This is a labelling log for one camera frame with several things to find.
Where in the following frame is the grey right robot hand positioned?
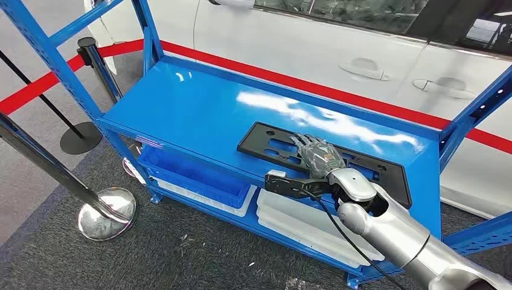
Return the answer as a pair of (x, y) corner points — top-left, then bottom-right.
(289, 133), (347, 179)

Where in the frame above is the blue metal shelf rack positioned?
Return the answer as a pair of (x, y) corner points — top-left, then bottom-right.
(0, 0), (512, 290)

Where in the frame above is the wide white plastic tray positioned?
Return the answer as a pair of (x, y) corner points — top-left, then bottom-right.
(255, 188), (385, 269)

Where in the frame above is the narrow white plastic tray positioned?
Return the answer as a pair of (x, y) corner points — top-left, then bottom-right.
(153, 178), (258, 218)

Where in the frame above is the white car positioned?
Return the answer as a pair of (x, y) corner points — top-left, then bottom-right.
(84, 0), (512, 220)

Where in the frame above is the blue plastic bin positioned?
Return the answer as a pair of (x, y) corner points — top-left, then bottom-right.
(138, 144), (252, 210)

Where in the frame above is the thin pole with disc base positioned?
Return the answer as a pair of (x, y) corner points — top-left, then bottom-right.
(0, 50), (103, 156)

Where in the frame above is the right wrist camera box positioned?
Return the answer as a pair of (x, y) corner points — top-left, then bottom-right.
(264, 170), (334, 201)

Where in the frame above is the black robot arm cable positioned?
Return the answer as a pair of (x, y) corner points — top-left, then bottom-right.
(307, 191), (406, 290)

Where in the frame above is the chrome base stanchion post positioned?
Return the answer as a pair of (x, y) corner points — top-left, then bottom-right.
(0, 112), (138, 242)

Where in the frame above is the black stanchion post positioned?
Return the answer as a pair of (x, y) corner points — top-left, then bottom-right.
(77, 36), (147, 185)

